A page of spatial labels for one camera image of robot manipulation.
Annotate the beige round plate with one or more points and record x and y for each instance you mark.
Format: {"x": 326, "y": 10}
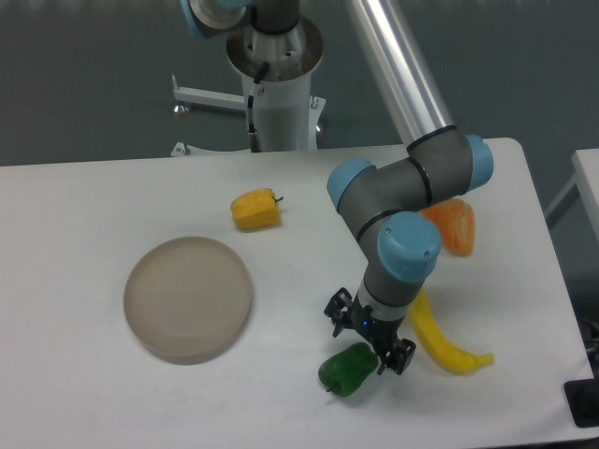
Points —
{"x": 187, "y": 300}

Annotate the black device at table edge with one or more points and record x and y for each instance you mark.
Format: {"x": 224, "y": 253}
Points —
{"x": 582, "y": 398}

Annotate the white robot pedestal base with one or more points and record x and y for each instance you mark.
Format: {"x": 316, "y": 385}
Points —
{"x": 276, "y": 72}

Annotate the white side table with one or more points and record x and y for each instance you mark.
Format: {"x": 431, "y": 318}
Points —
{"x": 583, "y": 185}

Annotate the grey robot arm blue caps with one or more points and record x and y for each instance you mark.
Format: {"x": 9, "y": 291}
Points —
{"x": 381, "y": 205}

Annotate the orange bell pepper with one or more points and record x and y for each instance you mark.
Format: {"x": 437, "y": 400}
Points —
{"x": 455, "y": 220}

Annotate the yellow bell pepper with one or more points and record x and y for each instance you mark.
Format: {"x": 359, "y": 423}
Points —
{"x": 256, "y": 209}

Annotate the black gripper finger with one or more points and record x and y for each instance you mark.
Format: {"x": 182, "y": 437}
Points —
{"x": 395, "y": 355}
{"x": 338, "y": 310}

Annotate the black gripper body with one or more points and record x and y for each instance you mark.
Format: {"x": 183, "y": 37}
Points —
{"x": 378, "y": 324}

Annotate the long yellow chili pepper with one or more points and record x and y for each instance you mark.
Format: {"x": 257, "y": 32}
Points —
{"x": 442, "y": 351}

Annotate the green bell pepper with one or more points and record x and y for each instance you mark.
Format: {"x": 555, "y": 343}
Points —
{"x": 344, "y": 373}

